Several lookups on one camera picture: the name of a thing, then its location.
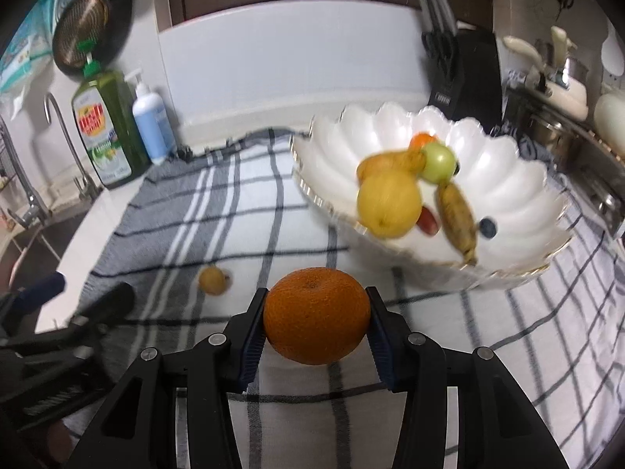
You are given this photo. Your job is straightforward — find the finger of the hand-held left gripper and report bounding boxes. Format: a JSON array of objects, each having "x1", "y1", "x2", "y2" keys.
[
  {"x1": 0, "y1": 272, "x2": 67, "y2": 326},
  {"x1": 29, "y1": 282, "x2": 136, "y2": 347}
]

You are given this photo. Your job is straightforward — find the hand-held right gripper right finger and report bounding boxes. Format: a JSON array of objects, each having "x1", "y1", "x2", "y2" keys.
[{"x1": 365, "y1": 286, "x2": 572, "y2": 469}]

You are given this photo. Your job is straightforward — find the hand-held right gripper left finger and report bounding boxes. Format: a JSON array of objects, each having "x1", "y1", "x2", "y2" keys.
[{"x1": 63, "y1": 287, "x2": 270, "y2": 469}]

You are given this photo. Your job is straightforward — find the large orange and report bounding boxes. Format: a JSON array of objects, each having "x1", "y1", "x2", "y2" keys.
[{"x1": 262, "y1": 267, "x2": 372, "y2": 366}]

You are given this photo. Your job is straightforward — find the small yellow-brown round fruit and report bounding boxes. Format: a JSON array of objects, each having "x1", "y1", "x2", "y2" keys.
[{"x1": 198, "y1": 266, "x2": 232, "y2": 296}]

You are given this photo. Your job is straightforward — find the dark red plum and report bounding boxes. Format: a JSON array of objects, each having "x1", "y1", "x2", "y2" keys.
[{"x1": 416, "y1": 206, "x2": 441, "y2": 236}]

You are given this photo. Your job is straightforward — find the round yellow citrus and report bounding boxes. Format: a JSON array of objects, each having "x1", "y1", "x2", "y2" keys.
[{"x1": 356, "y1": 171, "x2": 423, "y2": 240}]

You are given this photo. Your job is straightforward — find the small spotted banana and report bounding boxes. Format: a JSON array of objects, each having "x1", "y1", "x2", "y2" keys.
[{"x1": 436, "y1": 183, "x2": 479, "y2": 265}]

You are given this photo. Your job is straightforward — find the yellow mango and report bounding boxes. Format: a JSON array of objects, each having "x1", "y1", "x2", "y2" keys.
[{"x1": 356, "y1": 149, "x2": 427, "y2": 181}]

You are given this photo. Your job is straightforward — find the white scalloped bowl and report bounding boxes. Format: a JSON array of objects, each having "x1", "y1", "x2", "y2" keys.
[{"x1": 291, "y1": 102, "x2": 573, "y2": 279}]

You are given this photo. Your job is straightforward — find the steel sink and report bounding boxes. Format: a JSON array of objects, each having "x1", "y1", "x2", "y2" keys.
[{"x1": 0, "y1": 210, "x2": 84, "y2": 299}]

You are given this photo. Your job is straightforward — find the chrome sink faucet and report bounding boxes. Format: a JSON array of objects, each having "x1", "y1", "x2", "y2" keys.
[{"x1": 0, "y1": 117, "x2": 52, "y2": 228}]

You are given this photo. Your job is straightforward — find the grey white checked cloth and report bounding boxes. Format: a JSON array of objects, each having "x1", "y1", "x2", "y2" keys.
[{"x1": 63, "y1": 127, "x2": 625, "y2": 469}]

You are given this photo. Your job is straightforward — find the thin gooseneck faucet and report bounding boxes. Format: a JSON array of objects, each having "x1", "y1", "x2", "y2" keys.
[{"x1": 44, "y1": 93, "x2": 101, "y2": 201}]

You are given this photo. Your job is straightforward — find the green dish soap bottle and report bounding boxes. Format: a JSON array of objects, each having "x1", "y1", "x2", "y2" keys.
[{"x1": 71, "y1": 41, "x2": 150, "y2": 190}]

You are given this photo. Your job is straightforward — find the blue pump bottle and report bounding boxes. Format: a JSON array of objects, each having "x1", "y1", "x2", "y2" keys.
[{"x1": 124, "y1": 69, "x2": 177, "y2": 166}]

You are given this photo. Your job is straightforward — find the green apple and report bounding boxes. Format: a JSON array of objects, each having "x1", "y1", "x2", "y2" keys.
[{"x1": 421, "y1": 143, "x2": 459, "y2": 184}]

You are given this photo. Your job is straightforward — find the light blue plastic package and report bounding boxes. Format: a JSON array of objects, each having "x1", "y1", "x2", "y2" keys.
[{"x1": 0, "y1": 0, "x2": 62, "y2": 93}]

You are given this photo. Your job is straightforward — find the brass perforated strainer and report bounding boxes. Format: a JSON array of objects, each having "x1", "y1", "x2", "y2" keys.
[{"x1": 53, "y1": 0, "x2": 111, "y2": 66}]

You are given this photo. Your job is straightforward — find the steel pot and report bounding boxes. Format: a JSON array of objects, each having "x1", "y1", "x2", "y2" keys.
[{"x1": 530, "y1": 107, "x2": 577, "y2": 157}]

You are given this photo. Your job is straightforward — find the steel stove top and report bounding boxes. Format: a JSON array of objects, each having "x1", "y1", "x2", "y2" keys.
[{"x1": 503, "y1": 85, "x2": 625, "y2": 238}]

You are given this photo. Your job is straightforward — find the black knife block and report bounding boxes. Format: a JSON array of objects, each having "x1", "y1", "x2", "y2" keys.
[{"x1": 427, "y1": 29, "x2": 504, "y2": 125}]

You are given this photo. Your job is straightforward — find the black kitchen scissors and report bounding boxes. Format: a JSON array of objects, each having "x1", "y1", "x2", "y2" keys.
[{"x1": 422, "y1": 30, "x2": 457, "y2": 79}]

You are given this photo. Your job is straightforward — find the white egg-shaped jar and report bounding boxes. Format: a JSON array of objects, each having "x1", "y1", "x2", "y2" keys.
[{"x1": 593, "y1": 93, "x2": 625, "y2": 152}]

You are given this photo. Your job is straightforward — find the white rice spoon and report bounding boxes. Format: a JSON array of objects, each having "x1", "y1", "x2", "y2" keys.
[{"x1": 600, "y1": 22, "x2": 625, "y2": 74}]

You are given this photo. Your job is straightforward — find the white pot with handle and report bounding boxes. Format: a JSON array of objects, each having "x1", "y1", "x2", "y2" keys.
[{"x1": 503, "y1": 24, "x2": 589, "y2": 120}]

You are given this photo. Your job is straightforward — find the steel handle knife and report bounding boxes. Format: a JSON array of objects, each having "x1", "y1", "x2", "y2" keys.
[
  {"x1": 421, "y1": 0, "x2": 448, "y2": 33},
  {"x1": 432, "y1": 0, "x2": 458, "y2": 35}
]

